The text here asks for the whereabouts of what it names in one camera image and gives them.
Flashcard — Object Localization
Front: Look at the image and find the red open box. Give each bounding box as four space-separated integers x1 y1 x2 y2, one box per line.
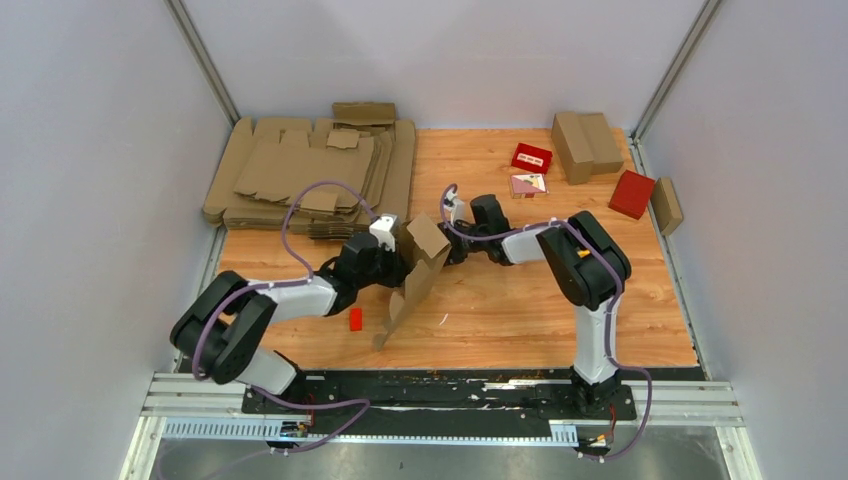
510 142 553 174

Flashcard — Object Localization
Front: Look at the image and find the closed red box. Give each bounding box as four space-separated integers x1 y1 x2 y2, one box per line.
608 170 656 220

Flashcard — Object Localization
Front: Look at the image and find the white slotted cable duct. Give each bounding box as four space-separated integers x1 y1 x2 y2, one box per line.
162 417 581 446

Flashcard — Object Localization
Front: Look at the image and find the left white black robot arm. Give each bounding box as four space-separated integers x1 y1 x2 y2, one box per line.
169 233 410 413

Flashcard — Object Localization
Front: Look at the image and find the aluminium frame post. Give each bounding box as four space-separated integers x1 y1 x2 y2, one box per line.
164 0 240 126
631 0 724 142

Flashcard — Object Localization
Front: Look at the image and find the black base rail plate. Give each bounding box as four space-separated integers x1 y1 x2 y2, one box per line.
282 368 637 437

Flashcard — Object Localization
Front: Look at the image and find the tall brown cardboard box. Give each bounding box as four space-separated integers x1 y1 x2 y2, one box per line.
551 111 594 185

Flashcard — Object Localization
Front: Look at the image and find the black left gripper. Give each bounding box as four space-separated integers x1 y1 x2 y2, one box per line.
356 238 414 290

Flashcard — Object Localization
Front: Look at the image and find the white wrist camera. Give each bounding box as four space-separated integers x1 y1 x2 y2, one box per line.
443 193 466 224
368 214 399 252

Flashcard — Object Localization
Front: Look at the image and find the small brown box at edge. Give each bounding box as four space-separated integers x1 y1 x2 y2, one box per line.
651 177 684 236

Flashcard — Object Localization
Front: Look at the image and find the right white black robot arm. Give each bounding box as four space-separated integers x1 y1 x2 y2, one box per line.
438 186 632 418

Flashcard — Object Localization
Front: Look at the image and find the pink white small card box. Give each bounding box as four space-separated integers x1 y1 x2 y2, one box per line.
509 173 549 199

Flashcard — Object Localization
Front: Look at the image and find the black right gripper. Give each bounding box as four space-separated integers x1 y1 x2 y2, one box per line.
422 219 490 266

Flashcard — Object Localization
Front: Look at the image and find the right aluminium frame post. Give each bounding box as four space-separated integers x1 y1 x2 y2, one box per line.
631 0 724 142

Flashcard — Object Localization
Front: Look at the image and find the small red block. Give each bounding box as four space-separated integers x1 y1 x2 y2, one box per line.
349 307 363 332

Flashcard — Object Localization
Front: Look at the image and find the flat brown cardboard box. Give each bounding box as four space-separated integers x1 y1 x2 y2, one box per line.
578 113 624 175

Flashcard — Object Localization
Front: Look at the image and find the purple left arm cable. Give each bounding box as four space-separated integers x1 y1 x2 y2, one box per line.
190 180 382 465

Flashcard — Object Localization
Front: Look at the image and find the left aluminium frame post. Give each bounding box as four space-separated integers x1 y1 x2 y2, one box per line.
164 0 240 126

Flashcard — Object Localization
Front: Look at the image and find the stack of flat cardboard sheets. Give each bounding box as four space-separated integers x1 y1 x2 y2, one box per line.
202 102 417 239

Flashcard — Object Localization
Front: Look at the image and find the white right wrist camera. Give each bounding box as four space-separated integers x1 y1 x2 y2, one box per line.
443 193 466 224

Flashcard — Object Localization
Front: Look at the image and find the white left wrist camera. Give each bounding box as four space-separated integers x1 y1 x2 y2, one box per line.
368 214 399 252

